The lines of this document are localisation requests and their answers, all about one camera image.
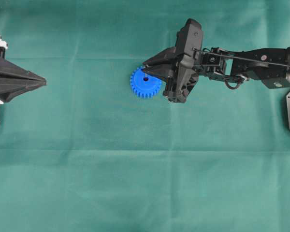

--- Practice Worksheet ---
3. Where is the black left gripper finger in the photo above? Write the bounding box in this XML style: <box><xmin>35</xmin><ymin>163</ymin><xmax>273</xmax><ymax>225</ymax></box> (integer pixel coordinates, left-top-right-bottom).
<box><xmin>0</xmin><ymin>78</ymin><xmax>46</xmax><ymax>102</ymax></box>
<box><xmin>0</xmin><ymin>57</ymin><xmax>46</xmax><ymax>82</ymax></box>

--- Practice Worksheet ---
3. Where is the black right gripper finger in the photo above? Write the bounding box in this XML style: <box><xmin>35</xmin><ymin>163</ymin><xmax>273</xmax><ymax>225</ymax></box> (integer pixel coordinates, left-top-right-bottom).
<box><xmin>143</xmin><ymin>46</ymin><xmax>176</xmax><ymax>68</ymax></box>
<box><xmin>142</xmin><ymin>63</ymin><xmax>177</xmax><ymax>83</ymax></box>

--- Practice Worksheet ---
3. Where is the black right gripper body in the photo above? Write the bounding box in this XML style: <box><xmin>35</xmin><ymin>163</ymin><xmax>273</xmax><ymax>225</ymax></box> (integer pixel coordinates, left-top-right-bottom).
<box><xmin>163</xmin><ymin>18</ymin><xmax>203</xmax><ymax>103</ymax></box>

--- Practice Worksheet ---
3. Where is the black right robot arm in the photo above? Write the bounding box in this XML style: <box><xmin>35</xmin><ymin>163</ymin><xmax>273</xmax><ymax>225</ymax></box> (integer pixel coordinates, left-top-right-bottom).
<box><xmin>143</xmin><ymin>19</ymin><xmax>290</xmax><ymax>103</ymax></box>

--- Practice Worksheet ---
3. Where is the blue plastic gear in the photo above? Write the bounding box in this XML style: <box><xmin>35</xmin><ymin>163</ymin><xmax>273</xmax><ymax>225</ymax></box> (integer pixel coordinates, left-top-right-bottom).
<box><xmin>130</xmin><ymin>66</ymin><xmax>162</xmax><ymax>99</ymax></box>

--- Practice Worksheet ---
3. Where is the green table cloth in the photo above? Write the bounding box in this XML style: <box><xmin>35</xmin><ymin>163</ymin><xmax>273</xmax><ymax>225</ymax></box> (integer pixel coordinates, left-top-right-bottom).
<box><xmin>0</xmin><ymin>0</ymin><xmax>290</xmax><ymax>232</ymax></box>

